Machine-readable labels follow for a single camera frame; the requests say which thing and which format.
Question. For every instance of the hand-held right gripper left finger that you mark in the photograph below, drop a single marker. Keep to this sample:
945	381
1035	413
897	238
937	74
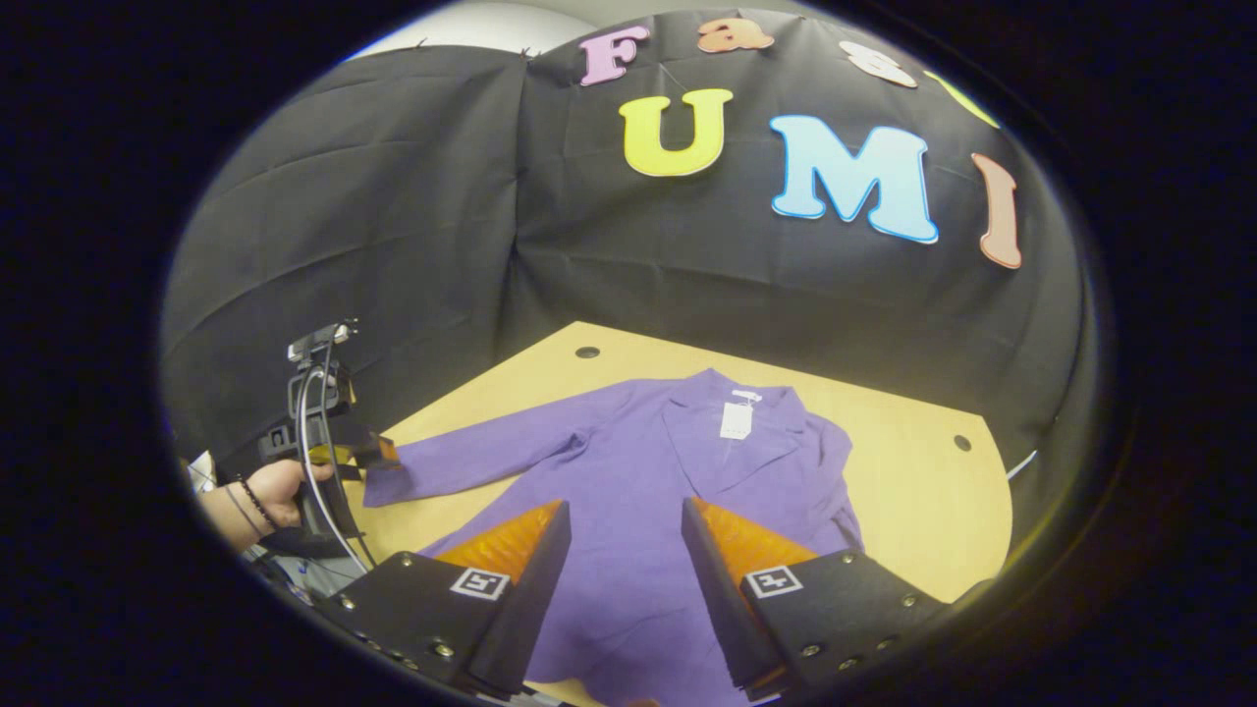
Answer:
530	609

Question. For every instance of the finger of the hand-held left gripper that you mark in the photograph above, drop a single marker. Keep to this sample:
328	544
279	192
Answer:
378	452
329	456

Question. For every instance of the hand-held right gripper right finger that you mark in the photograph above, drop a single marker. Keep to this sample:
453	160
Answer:
717	599

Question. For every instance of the purple knit cardigan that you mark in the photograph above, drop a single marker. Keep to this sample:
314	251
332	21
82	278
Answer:
628	491

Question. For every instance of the black backdrop cloth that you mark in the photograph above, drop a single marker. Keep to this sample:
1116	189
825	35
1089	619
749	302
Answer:
412	226

